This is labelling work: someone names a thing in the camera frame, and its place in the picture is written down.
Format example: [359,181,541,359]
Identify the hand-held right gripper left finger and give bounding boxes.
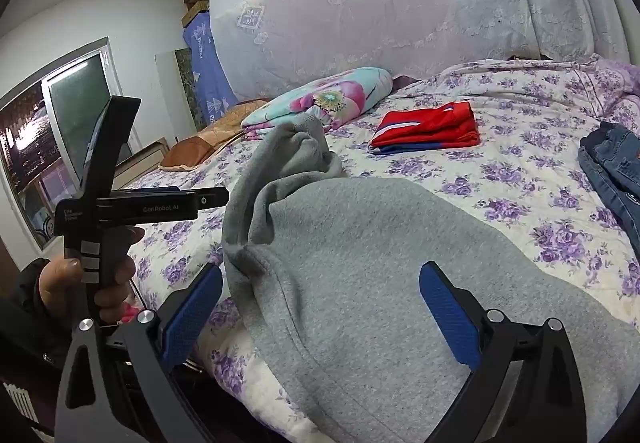
[54,264,224,443]

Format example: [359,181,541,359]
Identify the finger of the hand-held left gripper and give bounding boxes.
[189,187,230,224]

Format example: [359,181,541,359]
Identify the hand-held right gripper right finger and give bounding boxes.
[418,260,587,443]

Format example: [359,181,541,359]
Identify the grey pants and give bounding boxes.
[221,114,640,443]

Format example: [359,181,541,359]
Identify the person's left forearm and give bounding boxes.
[0,257,76,374]

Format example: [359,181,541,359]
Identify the person's left hand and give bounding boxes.
[39,225,146,325]

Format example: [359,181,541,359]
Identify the orange pillow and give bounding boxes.
[159,98,271,172]

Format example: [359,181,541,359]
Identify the window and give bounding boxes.
[0,37,137,251]

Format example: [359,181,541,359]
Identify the blue patterned cloth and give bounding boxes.
[182,10,239,125]

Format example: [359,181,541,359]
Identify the floral folded blanket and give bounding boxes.
[241,66,394,141]

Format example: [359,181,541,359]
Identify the purple floral bed sheet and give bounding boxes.
[120,58,640,443]

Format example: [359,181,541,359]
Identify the red folded garment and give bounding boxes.
[368,102,481,155]

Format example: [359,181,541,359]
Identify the blue jeans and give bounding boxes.
[577,120,640,254]

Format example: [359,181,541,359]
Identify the white lace cover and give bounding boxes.
[209,0,596,104]

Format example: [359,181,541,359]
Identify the purple quilt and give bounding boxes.
[565,54,640,126]

